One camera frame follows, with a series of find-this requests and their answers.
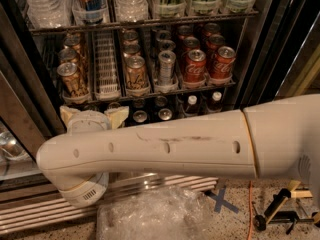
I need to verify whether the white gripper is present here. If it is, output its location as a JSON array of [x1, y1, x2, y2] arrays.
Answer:
[[59, 106, 129, 133]]

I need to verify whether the gold can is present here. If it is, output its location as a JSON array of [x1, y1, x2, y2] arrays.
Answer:
[[58, 48, 87, 80], [122, 30, 139, 45], [57, 62, 88, 98], [63, 33, 88, 67], [126, 55, 147, 90], [123, 44, 141, 60]]

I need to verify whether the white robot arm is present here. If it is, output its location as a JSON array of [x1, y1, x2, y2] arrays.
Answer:
[[36, 94, 320, 207]]

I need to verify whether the empty white can tray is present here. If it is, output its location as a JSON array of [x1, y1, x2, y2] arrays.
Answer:
[[93, 31, 121, 100]]

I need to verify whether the front left pepsi can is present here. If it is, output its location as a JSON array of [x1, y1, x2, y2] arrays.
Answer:
[[133, 110, 148, 125]]

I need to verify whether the pepsi can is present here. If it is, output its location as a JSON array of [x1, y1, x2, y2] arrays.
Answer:
[[133, 110, 148, 125], [132, 98, 146, 111], [154, 96, 168, 111], [158, 108, 173, 121]]

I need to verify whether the rear left pepsi can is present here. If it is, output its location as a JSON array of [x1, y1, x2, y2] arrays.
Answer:
[[132, 98, 146, 111]]

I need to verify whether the stainless steel fridge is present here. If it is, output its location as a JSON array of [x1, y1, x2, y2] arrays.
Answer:
[[0, 0, 319, 237]]

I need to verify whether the rear right pepsi can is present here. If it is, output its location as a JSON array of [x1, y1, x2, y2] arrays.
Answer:
[[154, 96, 168, 111]]

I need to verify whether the front right pepsi can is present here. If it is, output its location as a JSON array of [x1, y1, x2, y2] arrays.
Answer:
[[158, 108, 173, 121]]

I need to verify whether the front slim silver can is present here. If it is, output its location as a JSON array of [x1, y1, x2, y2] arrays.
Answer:
[[158, 50, 176, 86]]

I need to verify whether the slim silver can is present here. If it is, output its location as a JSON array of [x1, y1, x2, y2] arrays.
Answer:
[[156, 30, 171, 44], [157, 40, 176, 52], [158, 50, 176, 86]]

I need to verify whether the middle slim silver can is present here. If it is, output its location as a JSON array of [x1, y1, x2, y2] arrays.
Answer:
[[157, 40, 176, 52]]

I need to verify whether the rear slim silver can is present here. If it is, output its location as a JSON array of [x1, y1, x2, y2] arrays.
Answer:
[[156, 30, 171, 44]]

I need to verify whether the red bull can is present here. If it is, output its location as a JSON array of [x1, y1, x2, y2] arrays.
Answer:
[[72, 0, 107, 25]]

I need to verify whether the front left coca-cola can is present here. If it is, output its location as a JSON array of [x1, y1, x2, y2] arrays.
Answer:
[[184, 49, 206, 83]]

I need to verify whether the coca-cola can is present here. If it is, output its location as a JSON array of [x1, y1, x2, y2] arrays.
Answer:
[[201, 22, 221, 44], [181, 36, 200, 60], [206, 34, 225, 64], [184, 49, 206, 83], [176, 25, 193, 46], [209, 46, 236, 80]]

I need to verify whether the middle left coca-cola can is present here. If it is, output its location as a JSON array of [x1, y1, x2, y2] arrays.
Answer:
[[181, 36, 200, 60]]

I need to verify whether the rear left coca-cola can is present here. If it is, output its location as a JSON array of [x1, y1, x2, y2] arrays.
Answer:
[[176, 25, 193, 46]]

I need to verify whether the front right coca-cola can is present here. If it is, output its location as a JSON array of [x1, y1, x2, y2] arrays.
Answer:
[[209, 46, 236, 80]]

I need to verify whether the middle right coca-cola can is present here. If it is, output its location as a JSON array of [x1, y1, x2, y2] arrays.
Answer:
[[206, 34, 225, 64]]

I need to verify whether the rear right coca-cola can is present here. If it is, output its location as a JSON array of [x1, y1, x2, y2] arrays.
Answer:
[[201, 22, 221, 44]]

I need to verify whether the open glass fridge door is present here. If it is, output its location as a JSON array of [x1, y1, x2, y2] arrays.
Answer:
[[225, 0, 320, 108]]

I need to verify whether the left white-capped bottle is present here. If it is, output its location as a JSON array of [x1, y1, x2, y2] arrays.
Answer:
[[182, 95, 199, 117]]

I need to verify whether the white-capped bottle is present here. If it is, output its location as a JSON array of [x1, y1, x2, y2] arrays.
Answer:
[[182, 95, 199, 117], [206, 91, 222, 113]]

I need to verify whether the clear plastic bottle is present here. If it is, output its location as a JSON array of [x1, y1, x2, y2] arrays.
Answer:
[[26, 0, 72, 29], [114, 0, 148, 22]]

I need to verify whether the left clear plastic bottle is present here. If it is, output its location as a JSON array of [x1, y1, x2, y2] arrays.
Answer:
[[26, 0, 72, 29]]

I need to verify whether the right white-capped bottle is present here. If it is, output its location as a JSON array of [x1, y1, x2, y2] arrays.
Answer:
[[206, 91, 222, 113]]

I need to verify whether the blue tape cross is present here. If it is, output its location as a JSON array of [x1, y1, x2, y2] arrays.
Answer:
[[205, 188, 239, 214]]

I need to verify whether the yellow wheeled stand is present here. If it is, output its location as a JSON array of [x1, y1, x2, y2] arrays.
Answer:
[[252, 180, 320, 235]]

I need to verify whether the orange cable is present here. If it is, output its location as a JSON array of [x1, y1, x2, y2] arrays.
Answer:
[[246, 180, 255, 240]]

